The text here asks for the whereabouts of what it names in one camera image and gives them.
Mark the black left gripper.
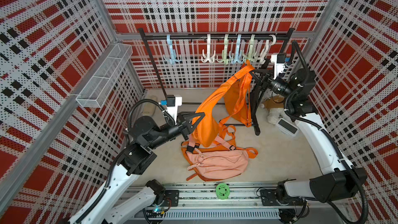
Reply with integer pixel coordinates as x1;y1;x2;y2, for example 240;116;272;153
148;111;204;150

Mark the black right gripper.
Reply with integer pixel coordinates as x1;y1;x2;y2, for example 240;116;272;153
249;69;295;101

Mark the black sling bag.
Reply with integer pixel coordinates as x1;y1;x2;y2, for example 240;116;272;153
250;91;261;122

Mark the orange sling bag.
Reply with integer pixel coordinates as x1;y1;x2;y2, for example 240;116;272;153
220;63;254;127
193;82;250;147

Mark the pink sling bag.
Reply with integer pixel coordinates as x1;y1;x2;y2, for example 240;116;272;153
185;135;250;181

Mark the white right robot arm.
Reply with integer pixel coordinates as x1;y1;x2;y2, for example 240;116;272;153
250;40;369;224

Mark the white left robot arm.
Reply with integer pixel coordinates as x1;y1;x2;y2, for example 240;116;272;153
60;99;205;224

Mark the white hook far right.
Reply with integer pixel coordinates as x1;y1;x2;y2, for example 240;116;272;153
258;34;277;65

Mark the white hook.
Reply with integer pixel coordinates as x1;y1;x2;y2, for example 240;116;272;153
258;34;277;65
201;34;216;63

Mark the pale green hook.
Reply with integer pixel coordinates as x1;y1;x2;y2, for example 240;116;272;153
243;34;257;62

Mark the light green hook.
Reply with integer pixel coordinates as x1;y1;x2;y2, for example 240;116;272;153
217;34;230;65

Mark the light blue hook far left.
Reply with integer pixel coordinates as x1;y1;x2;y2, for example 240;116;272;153
163;34;181;65

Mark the white teddy bear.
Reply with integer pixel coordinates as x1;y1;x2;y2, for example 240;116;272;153
260;96;288;125

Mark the beige glasses case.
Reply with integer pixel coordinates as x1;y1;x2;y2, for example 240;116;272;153
142;95;158;117

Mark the black metal clothes rack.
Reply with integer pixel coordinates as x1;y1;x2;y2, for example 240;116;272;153
138;28;295;136

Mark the white digital clock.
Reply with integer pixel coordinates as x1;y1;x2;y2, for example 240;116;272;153
276;118;299;136

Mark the green round disc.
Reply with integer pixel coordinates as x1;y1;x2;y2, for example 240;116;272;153
216;183;230;200

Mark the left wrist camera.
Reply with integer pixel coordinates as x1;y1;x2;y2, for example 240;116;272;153
160;94;182;117

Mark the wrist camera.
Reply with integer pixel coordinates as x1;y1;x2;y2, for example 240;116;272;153
271;53;286;79
160;94;182;117

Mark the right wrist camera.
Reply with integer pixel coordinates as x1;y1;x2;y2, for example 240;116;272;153
271;53;286;79

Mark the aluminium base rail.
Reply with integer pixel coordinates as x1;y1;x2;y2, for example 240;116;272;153
90;180;330;224

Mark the white wire basket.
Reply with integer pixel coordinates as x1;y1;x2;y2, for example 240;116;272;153
76;44;132;108

